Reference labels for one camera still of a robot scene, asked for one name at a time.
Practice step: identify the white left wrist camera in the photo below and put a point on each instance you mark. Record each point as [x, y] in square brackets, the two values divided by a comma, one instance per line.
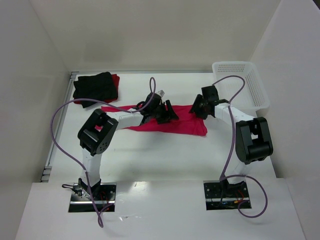
[160, 93]

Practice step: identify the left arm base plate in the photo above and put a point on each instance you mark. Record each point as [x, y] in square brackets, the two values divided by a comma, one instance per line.
[80, 200]

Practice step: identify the pink t shirt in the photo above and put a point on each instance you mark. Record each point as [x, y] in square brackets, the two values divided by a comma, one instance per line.
[187, 124]

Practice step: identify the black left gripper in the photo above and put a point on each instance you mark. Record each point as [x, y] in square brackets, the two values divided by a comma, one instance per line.
[163, 113]

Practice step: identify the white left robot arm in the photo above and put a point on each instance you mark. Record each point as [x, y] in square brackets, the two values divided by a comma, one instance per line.
[97, 132]

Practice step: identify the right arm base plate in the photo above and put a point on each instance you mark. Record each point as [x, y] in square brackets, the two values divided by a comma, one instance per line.
[222, 195]

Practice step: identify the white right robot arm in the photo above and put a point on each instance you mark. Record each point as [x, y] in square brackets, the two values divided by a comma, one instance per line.
[251, 139]

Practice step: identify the black folded t shirt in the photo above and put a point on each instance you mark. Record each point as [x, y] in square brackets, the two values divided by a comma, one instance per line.
[96, 87]

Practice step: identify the white plastic basket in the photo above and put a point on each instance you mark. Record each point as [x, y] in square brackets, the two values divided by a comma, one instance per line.
[241, 81]

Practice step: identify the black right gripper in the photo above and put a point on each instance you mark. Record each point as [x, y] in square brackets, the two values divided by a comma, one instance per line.
[198, 106]

